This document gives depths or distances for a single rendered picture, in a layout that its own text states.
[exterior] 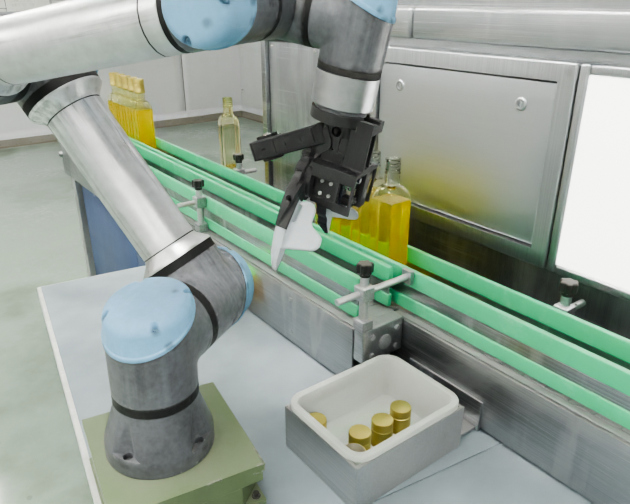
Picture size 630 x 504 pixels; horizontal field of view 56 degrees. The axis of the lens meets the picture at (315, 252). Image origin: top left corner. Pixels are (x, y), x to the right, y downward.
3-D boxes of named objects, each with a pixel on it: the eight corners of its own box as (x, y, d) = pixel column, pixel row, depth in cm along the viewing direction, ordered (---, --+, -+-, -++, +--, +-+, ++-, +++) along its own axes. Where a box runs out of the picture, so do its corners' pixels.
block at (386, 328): (404, 350, 108) (406, 316, 105) (365, 368, 103) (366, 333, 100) (390, 341, 111) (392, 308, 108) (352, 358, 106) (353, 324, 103)
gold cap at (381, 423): (380, 452, 90) (381, 430, 88) (365, 439, 93) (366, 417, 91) (397, 443, 92) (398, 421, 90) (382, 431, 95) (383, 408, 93)
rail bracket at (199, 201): (210, 232, 145) (206, 180, 140) (183, 239, 141) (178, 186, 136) (203, 228, 148) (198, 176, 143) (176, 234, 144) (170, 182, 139)
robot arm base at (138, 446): (108, 492, 75) (99, 431, 71) (102, 417, 88) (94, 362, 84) (224, 463, 80) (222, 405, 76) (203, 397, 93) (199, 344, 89)
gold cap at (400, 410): (399, 438, 93) (401, 416, 91) (383, 427, 95) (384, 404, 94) (414, 429, 95) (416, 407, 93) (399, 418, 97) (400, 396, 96)
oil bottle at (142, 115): (158, 163, 204) (149, 79, 193) (143, 165, 201) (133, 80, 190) (152, 159, 209) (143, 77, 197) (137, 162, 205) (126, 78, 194)
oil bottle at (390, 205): (406, 288, 117) (413, 184, 108) (386, 296, 113) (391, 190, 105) (386, 278, 121) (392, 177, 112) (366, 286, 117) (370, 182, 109)
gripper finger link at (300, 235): (300, 279, 69) (332, 208, 70) (257, 261, 71) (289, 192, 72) (307, 284, 72) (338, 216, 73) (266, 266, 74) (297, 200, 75)
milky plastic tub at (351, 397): (461, 444, 94) (467, 399, 91) (355, 512, 82) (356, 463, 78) (386, 390, 107) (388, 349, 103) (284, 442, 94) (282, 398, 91)
